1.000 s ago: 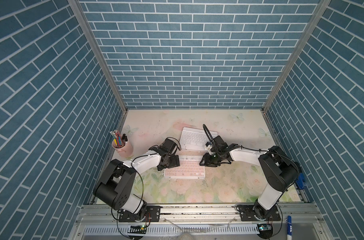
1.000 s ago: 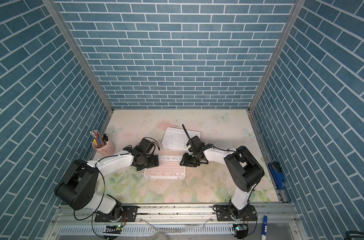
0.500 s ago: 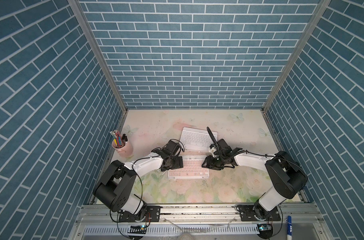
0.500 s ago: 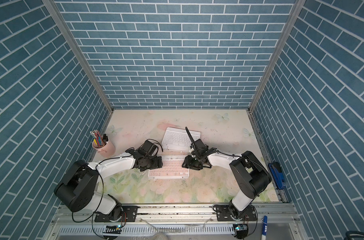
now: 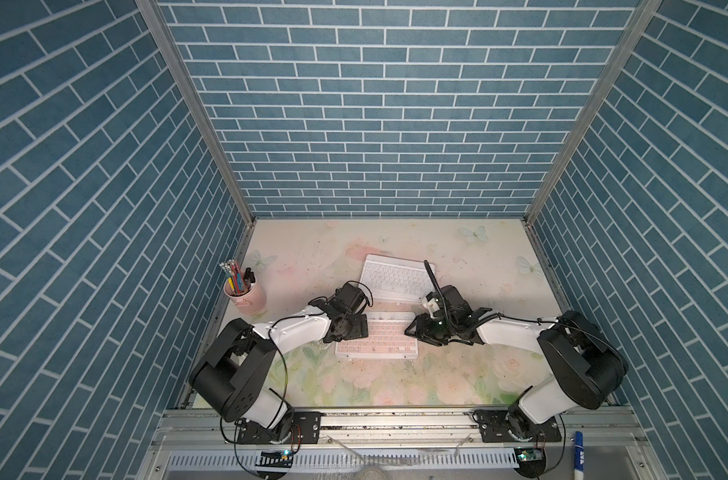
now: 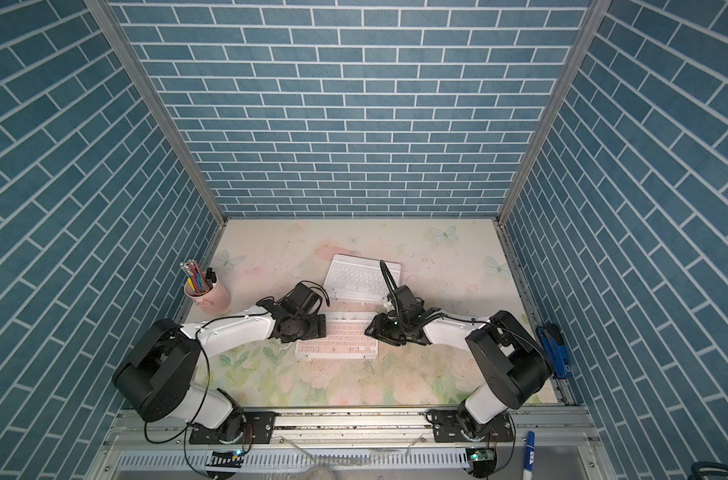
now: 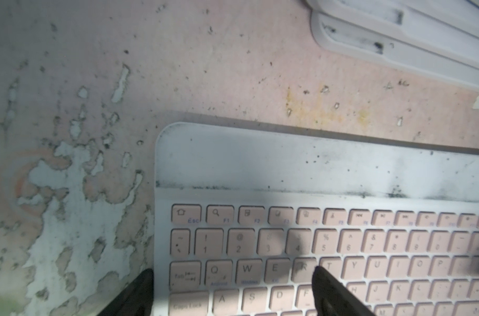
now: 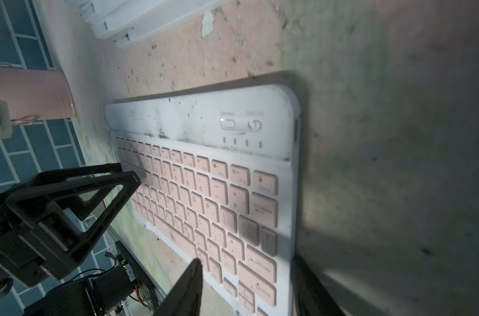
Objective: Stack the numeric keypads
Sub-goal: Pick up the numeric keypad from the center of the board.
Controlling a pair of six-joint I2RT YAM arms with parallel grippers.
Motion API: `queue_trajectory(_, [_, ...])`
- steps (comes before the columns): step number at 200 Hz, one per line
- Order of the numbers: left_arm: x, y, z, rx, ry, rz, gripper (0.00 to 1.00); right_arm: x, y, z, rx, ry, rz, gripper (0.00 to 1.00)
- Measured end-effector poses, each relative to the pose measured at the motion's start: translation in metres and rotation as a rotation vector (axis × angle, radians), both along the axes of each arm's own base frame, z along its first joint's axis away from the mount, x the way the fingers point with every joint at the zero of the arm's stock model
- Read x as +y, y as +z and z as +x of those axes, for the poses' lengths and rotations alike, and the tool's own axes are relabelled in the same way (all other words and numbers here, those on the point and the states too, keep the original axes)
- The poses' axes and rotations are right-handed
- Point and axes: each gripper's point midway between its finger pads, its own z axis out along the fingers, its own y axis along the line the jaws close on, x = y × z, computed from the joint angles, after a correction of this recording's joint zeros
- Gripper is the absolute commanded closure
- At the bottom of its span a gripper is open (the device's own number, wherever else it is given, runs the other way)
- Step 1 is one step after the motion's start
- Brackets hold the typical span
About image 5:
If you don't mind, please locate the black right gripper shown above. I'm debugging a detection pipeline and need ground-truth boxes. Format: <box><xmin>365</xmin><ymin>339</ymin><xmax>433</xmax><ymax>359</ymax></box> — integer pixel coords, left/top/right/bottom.
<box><xmin>401</xmin><ymin>312</ymin><xmax>455</xmax><ymax>346</ymax></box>

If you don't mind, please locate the pink keyboard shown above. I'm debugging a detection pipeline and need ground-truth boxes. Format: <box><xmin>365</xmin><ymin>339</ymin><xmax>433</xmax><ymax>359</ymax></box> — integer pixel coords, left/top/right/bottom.
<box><xmin>335</xmin><ymin>311</ymin><xmax>419</xmax><ymax>360</ymax></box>

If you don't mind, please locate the white key keyboard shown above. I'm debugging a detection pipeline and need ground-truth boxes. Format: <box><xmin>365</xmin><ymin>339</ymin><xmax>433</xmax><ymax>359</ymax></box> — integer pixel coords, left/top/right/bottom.
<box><xmin>360</xmin><ymin>254</ymin><xmax>434</xmax><ymax>303</ymax></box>

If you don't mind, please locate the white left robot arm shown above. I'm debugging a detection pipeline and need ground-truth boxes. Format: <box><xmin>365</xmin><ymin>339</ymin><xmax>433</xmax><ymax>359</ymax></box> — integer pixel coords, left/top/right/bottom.
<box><xmin>188</xmin><ymin>298</ymin><xmax>368</xmax><ymax>436</ymax></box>

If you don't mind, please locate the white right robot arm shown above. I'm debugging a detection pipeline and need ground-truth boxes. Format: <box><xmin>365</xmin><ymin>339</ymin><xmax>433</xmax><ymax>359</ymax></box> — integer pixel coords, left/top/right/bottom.
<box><xmin>404</xmin><ymin>308</ymin><xmax>628</xmax><ymax>440</ymax></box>

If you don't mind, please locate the pink pen holder cup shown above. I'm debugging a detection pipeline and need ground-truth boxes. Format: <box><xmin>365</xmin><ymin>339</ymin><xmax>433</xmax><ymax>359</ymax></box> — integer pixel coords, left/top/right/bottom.
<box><xmin>223</xmin><ymin>282</ymin><xmax>267</xmax><ymax>316</ymax></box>

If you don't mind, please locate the coloured pens bundle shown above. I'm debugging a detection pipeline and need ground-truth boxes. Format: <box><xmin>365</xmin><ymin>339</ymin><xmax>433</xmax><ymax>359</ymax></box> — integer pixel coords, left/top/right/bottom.
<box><xmin>219</xmin><ymin>259</ymin><xmax>256</xmax><ymax>296</ymax></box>

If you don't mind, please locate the blue white marker pen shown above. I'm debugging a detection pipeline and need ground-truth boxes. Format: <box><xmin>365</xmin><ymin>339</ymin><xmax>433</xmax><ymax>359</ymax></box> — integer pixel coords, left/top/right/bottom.
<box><xmin>573</xmin><ymin>431</ymin><xmax>585</xmax><ymax>480</ymax></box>

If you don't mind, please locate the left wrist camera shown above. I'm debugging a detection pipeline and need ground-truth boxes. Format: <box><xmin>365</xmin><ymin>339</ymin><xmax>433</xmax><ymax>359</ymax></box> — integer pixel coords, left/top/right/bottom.
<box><xmin>332</xmin><ymin>281</ymin><xmax>373</xmax><ymax>314</ymax></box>

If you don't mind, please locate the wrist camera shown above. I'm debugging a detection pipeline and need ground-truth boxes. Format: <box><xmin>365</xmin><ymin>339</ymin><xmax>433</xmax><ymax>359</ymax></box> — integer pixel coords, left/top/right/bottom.
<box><xmin>332</xmin><ymin>281</ymin><xmax>373</xmax><ymax>314</ymax></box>
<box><xmin>441</xmin><ymin>285</ymin><xmax>472</xmax><ymax>318</ymax></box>

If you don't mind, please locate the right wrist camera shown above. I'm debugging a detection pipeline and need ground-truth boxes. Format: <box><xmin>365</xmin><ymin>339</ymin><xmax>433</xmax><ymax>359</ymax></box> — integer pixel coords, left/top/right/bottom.
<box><xmin>441</xmin><ymin>285</ymin><xmax>472</xmax><ymax>318</ymax></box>

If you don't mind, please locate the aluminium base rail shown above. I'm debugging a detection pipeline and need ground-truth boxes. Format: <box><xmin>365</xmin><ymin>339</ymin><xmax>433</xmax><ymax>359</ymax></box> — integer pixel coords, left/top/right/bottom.
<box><xmin>139</xmin><ymin>406</ymin><xmax>664</xmax><ymax>479</ymax></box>

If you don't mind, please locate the aluminium corner post left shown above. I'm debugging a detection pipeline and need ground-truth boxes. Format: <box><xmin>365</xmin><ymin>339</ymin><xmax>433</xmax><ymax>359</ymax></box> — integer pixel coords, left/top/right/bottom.
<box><xmin>136</xmin><ymin>0</ymin><xmax>255</xmax><ymax>228</ymax></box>

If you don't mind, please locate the aluminium corner post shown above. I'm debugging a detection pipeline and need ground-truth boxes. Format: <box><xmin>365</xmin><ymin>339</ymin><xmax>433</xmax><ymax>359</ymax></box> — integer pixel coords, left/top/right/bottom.
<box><xmin>523</xmin><ymin>0</ymin><xmax>662</xmax><ymax>227</ymax></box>
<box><xmin>136</xmin><ymin>0</ymin><xmax>255</xmax><ymax>228</ymax></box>

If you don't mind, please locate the aluminium corner post right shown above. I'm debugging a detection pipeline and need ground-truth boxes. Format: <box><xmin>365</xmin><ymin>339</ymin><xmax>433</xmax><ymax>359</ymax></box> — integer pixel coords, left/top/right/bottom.
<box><xmin>523</xmin><ymin>0</ymin><xmax>662</xmax><ymax>227</ymax></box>

